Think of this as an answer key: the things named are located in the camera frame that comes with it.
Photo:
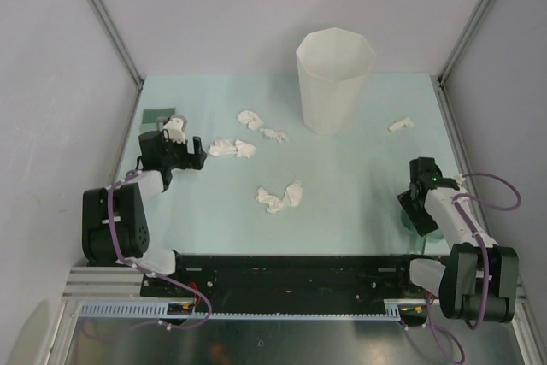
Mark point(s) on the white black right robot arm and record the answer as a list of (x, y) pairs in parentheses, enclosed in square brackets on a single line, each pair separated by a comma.
[(477, 282)]

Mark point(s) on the green dustpan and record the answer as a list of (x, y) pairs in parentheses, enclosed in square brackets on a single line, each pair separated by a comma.
[(421, 242)]

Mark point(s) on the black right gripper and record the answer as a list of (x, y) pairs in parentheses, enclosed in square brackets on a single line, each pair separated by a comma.
[(426, 223)]

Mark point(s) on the crumpled white paper near front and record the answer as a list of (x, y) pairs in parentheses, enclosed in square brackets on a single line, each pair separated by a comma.
[(292, 197)]

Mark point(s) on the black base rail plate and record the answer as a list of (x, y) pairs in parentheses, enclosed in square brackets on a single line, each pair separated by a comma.
[(295, 286)]

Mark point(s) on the aluminium corner post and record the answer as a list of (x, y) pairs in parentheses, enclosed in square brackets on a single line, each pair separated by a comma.
[(113, 35), (471, 28)]

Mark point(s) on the crumpled white paper middle left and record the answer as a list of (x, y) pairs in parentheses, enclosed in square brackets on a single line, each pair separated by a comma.
[(228, 147)]

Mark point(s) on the crumpled white paper right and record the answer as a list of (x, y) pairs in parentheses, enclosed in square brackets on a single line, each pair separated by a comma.
[(401, 124)]

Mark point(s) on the left aluminium corner post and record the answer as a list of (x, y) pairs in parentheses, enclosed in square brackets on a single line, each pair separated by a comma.
[(113, 35)]

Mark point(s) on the white plastic waste bin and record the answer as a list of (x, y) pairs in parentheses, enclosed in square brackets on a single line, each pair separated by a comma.
[(333, 65)]

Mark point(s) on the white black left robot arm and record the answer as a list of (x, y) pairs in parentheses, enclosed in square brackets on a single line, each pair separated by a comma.
[(114, 224)]

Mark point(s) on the right aluminium corner post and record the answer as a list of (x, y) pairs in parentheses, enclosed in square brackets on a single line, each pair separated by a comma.
[(471, 28)]

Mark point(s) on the crumpled white paper far centre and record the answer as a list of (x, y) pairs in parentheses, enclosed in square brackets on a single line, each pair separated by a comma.
[(251, 119)]

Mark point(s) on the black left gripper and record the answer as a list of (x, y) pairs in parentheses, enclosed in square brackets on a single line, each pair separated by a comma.
[(190, 161)]

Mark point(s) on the green hand brush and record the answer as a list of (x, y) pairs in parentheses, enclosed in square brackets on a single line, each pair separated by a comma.
[(150, 116)]

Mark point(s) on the aluminium frame crossbar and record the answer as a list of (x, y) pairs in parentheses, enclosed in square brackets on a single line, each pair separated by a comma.
[(102, 284)]

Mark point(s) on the small crumpled white paper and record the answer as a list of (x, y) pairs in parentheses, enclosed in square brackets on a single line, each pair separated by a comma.
[(279, 136)]

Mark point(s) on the right aluminium side rail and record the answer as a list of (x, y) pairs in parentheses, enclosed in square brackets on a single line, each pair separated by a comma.
[(458, 148)]

